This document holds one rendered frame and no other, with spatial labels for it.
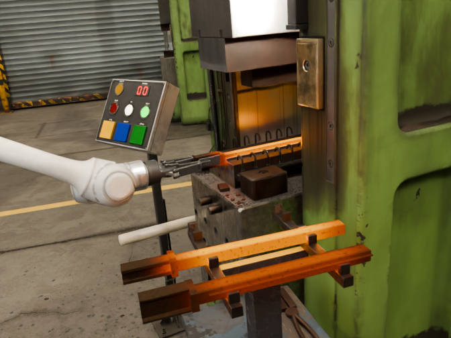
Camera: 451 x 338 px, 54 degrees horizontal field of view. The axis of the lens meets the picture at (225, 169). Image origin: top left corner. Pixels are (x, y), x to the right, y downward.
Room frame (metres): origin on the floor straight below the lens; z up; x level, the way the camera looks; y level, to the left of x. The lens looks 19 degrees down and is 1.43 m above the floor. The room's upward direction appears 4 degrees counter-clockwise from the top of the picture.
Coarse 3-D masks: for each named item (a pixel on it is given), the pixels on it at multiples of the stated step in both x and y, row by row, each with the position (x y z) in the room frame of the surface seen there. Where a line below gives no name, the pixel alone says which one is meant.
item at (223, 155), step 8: (264, 144) 1.41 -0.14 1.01; (272, 144) 1.40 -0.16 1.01; (280, 144) 1.41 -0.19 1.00; (216, 152) 1.33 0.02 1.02; (224, 152) 1.36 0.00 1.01; (232, 152) 1.35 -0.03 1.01; (240, 152) 1.35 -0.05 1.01; (248, 152) 1.36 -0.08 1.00; (224, 160) 1.32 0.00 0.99; (208, 168) 1.30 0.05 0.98
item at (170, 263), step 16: (320, 224) 0.84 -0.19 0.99; (336, 224) 0.83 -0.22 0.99; (240, 240) 0.79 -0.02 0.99; (256, 240) 0.79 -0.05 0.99; (272, 240) 0.78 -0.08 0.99; (288, 240) 0.79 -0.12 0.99; (304, 240) 0.80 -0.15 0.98; (160, 256) 0.75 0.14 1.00; (176, 256) 0.75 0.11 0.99; (192, 256) 0.75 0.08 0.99; (208, 256) 0.75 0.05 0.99; (224, 256) 0.76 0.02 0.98; (240, 256) 0.77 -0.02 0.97; (128, 272) 0.71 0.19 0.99; (144, 272) 0.72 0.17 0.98; (160, 272) 0.73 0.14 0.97; (176, 272) 0.72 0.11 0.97
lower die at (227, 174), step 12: (252, 144) 1.52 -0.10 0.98; (300, 144) 1.43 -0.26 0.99; (252, 156) 1.34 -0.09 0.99; (264, 156) 1.33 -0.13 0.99; (276, 156) 1.33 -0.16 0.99; (288, 156) 1.35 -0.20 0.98; (300, 156) 1.37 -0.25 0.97; (216, 168) 1.39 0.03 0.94; (228, 168) 1.30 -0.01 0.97; (240, 168) 1.28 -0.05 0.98; (252, 168) 1.30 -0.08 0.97; (300, 168) 1.37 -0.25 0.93; (228, 180) 1.31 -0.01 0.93
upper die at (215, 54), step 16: (208, 48) 1.38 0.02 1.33; (224, 48) 1.27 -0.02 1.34; (240, 48) 1.29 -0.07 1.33; (256, 48) 1.31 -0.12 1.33; (272, 48) 1.33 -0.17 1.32; (288, 48) 1.35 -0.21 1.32; (208, 64) 1.39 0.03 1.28; (224, 64) 1.28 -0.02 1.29; (240, 64) 1.29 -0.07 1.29; (256, 64) 1.31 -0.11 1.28; (272, 64) 1.33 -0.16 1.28
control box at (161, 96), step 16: (112, 80) 1.93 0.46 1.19; (128, 80) 1.86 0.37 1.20; (144, 80) 1.80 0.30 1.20; (112, 96) 1.89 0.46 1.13; (128, 96) 1.82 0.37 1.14; (144, 96) 1.75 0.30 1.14; (160, 96) 1.70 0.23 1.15; (176, 96) 1.75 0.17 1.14; (160, 112) 1.68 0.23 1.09; (160, 128) 1.67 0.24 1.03; (112, 144) 1.77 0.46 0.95; (128, 144) 1.69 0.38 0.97; (144, 144) 1.63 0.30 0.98; (160, 144) 1.67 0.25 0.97
